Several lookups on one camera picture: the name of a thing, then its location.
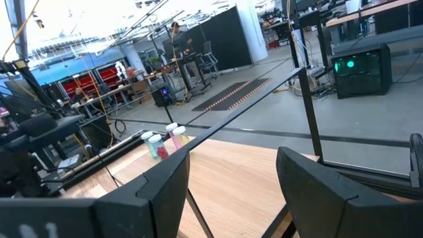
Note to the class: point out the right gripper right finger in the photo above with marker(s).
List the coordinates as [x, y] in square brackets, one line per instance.
[330, 211]

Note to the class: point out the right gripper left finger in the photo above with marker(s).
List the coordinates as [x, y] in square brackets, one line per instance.
[99, 218]

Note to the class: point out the teal bottle with red contents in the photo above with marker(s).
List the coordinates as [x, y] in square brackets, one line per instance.
[160, 150]

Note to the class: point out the teal medicine bottle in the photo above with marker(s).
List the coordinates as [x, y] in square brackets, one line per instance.
[147, 135]

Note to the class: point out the wooden shelf black metal frame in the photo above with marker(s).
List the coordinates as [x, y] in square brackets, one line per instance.
[231, 185]

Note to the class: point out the pink medicine bottle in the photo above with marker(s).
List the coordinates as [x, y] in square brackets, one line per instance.
[172, 134]

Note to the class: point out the yellow-green medicine bottle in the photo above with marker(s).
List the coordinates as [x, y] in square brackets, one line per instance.
[182, 135]

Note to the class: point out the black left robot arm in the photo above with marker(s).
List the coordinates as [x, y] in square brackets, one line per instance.
[20, 165]

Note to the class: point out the person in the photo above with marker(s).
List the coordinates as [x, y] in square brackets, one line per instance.
[79, 96]
[181, 39]

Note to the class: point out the black computer with blue light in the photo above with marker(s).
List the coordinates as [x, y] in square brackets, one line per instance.
[163, 94]

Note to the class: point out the black computer with green light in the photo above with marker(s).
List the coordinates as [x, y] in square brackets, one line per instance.
[360, 71]

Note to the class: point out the red storage bins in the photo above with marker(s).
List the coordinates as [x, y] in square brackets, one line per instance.
[109, 74]

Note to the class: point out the black diagonal support pole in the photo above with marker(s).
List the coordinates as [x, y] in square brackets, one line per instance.
[33, 82]

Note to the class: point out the black mat with orange stripes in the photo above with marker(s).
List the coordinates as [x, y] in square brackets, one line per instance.
[231, 96]

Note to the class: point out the grey bench top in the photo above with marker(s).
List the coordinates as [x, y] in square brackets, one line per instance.
[380, 38]

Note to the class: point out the black standing desk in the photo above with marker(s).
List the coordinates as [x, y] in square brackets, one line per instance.
[190, 57]

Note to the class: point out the white building column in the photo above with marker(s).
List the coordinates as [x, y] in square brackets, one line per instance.
[252, 29]

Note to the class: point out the black office chair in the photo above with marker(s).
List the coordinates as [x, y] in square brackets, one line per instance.
[208, 49]

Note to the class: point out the wooden workbench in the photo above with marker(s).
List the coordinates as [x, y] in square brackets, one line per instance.
[380, 8]

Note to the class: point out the black partition wall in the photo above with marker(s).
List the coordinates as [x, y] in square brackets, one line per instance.
[224, 39]

